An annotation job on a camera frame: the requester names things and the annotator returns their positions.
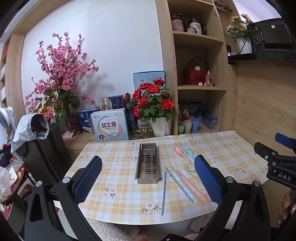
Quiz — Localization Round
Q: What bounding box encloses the dark blue box gold panel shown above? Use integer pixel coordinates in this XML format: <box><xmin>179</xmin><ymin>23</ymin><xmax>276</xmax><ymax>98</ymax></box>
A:
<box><xmin>98</xmin><ymin>95</ymin><xmax>127</xmax><ymax>111</ymax></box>

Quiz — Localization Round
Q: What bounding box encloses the pink lidded jar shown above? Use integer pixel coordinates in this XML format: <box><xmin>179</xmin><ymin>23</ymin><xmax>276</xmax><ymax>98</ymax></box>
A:
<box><xmin>171</xmin><ymin>13</ymin><xmax>187</xmax><ymax>32</ymax></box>

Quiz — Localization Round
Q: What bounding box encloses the black monitor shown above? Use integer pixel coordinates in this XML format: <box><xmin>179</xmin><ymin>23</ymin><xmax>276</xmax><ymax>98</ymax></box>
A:
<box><xmin>246</xmin><ymin>19</ymin><xmax>295</xmax><ymax>54</ymax></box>

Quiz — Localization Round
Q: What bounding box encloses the small blue box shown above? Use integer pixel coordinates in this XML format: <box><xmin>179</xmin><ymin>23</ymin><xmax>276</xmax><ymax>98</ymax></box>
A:
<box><xmin>202</xmin><ymin>113</ymin><xmax>218</xmax><ymax>130</ymax></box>

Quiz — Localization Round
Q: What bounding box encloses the pale blue flat box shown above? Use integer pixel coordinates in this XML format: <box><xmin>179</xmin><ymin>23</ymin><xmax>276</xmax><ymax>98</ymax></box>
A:
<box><xmin>133</xmin><ymin>71</ymin><xmax>166</xmax><ymax>91</ymax></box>

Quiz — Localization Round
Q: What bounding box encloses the blue chopstick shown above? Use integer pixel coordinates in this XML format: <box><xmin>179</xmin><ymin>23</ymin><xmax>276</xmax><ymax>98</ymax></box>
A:
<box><xmin>161</xmin><ymin>171</ymin><xmax>167</xmax><ymax>216</ymax></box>
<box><xmin>165</xmin><ymin>168</ymin><xmax>194</xmax><ymax>203</ymax></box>

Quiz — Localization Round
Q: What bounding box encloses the gold embossed tray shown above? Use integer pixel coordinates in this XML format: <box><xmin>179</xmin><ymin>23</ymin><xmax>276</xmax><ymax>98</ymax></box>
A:
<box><xmin>129</xmin><ymin>129</ymin><xmax>154</xmax><ymax>140</ymax></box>

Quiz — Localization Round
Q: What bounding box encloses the dark blue picture box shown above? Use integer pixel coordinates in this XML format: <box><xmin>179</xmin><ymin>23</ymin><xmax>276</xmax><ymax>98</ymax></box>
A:
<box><xmin>179</xmin><ymin>100</ymin><xmax>204</xmax><ymax>119</ymax></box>

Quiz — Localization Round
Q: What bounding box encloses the dark blue patterned box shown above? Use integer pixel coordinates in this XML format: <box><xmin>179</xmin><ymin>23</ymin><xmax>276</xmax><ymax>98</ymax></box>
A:
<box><xmin>125</xmin><ymin>108</ymin><xmax>139</xmax><ymax>131</ymax></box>

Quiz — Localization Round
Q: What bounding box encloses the steel utensil tray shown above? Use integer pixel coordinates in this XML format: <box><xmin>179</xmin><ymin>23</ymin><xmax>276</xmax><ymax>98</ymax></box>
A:
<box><xmin>135</xmin><ymin>143</ymin><xmax>160</xmax><ymax>184</ymax></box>

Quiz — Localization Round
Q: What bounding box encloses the white flower pot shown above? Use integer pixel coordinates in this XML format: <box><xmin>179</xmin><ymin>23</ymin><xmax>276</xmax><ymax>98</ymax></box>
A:
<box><xmin>149</xmin><ymin>116</ymin><xmax>173</xmax><ymax>137</ymax></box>

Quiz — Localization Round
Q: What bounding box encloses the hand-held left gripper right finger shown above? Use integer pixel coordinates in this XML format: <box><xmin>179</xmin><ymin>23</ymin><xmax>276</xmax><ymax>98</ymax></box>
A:
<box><xmin>195</xmin><ymin>155</ymin><xmax>274</xmax><ymax>241</ymax></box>

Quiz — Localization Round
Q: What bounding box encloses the person's right hand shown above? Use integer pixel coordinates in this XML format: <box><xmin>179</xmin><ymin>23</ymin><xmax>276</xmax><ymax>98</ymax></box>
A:
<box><xmin>277</xmin><ymin>197</ymin><xmax>296</xmax><ymax>226</ymax></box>

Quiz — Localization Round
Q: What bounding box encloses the white lidded jar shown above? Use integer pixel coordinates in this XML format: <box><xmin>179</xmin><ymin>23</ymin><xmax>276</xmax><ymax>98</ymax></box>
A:
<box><xmin>187</xmin><ymin>16</ymin><xmax>206</xmax><ymax>35</ymax></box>

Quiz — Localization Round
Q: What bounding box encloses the white jacket black lining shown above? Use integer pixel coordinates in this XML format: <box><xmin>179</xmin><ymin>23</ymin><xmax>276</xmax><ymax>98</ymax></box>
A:
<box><xmin>11</xmin><ymin>113</ymin><xmax>50</xmax><ymax>154</ymax></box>

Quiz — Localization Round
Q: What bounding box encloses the wooden shelf unit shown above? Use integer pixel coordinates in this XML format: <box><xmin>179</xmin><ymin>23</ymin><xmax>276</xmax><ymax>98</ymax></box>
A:
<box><xmin>155</xmin><ymin>0</ymin><xmax>239</xmax><ymax>136</ymax></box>

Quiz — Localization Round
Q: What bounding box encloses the blue and white box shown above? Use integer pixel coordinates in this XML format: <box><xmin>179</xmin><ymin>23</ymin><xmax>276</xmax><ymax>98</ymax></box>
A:
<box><xmin>78</xmin><ymin>108</ymin><xmax>100</xmax><ymax>133</ymax></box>

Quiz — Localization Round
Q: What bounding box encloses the pink blossom arrangement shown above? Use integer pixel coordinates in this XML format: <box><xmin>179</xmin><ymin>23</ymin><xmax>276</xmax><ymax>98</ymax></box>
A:
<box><xmin>24</xmin><ymin>32</ymin><xmax>100</xmax><ymax>137</ymax></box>

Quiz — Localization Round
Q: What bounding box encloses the red basket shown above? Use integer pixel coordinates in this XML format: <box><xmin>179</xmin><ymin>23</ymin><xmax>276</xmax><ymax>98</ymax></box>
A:
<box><xmin>184</xmin><ymin>57</ymin><xmax>208</xmax><ymax>86</ymax></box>

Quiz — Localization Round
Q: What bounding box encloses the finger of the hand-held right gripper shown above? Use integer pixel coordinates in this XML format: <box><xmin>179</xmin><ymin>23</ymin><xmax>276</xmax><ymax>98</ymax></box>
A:
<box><xmin>275</xmin><ymin>133</ymin><xmax>296</xmax><ymax>149</ymax></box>
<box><xmin>254</xmin><ymin>142</ymin><xmax>279</xmax><ymax>161</ymax></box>

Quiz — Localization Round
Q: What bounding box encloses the black chair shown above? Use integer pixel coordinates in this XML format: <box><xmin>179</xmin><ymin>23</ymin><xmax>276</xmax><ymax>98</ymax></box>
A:
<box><xmin>22</xmin><ymin>122</ymin><xmax>73</xmax><ymax>189</ymax></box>

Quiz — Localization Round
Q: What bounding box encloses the light blue box orange print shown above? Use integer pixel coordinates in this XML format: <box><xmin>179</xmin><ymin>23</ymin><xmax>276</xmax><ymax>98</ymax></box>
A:
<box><xmin>90</xmin><ymin>108</ymin><xmax>129</xmax><ymax>142</ymax></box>

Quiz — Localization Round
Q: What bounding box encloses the black wall shelf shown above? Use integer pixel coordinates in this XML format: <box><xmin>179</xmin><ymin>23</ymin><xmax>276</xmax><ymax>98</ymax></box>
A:
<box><xmin>227</xmin><ymin>51</ymin><xmax>296</xmax><ymax>66</ymax></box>

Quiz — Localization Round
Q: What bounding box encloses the white fan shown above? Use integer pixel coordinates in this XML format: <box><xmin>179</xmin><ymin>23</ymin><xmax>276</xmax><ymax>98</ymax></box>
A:
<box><xmin>0</xmin><ymin>107</ymin><xmax>14</xmax><ymax>141</ymax></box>

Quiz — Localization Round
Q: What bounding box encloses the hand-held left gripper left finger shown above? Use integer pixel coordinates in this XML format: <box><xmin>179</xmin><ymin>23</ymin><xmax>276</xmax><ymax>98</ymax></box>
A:
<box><xmin>24</xmin><ymin>156</ymin><xmax>103</xmax><ymax>241</ymax></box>

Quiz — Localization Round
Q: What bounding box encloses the clear plastic bag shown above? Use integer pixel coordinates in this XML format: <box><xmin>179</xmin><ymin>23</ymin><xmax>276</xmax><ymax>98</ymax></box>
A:
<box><xmin>0</xmin><ymin>166</ymin><xmax>15</xmax><ymax>202</ymax></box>

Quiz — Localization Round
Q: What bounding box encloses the yellow plaid floral tablecloth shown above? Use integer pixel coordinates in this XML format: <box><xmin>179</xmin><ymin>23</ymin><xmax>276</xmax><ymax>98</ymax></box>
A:
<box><xmin>63</xmin><ymin>130</ymin><xmax>270</xmax><ymax>225</ymax></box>

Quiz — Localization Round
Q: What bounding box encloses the red rose plant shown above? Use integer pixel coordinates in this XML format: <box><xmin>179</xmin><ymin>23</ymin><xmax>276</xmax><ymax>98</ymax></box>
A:
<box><xmin>122</xmin><ymin>79</ymin><xmax>177</xmax><ymax>123</ymax></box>

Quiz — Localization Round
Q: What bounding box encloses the pale pink rose plant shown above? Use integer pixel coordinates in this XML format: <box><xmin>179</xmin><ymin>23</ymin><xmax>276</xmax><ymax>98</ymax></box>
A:
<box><xmin>226</xmin><ymin>13</ymin><xmax>254</xmax><ymax>54</ymax></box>

